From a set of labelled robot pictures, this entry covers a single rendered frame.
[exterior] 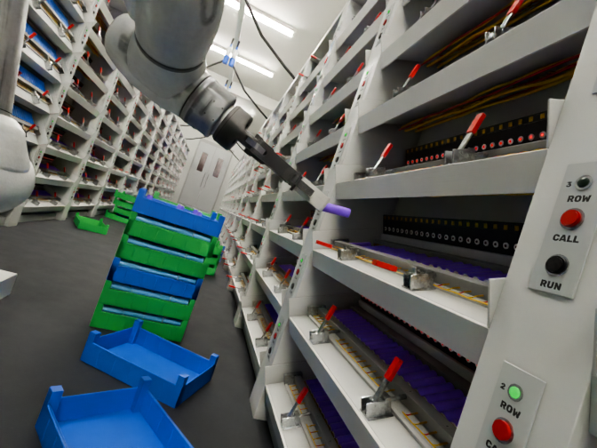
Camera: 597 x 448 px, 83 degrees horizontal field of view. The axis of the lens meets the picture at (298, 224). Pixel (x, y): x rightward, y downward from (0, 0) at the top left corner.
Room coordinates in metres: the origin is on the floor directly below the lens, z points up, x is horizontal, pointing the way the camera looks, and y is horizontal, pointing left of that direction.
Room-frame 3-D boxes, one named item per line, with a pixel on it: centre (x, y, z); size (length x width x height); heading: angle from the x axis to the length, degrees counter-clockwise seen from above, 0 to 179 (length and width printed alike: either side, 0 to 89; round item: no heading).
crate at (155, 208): (1.27, 0.44, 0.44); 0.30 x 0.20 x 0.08; 113
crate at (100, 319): (1.27, 0.44, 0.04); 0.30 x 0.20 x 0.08; 113
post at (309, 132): (1.67, 0.04, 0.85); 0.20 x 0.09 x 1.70; 105
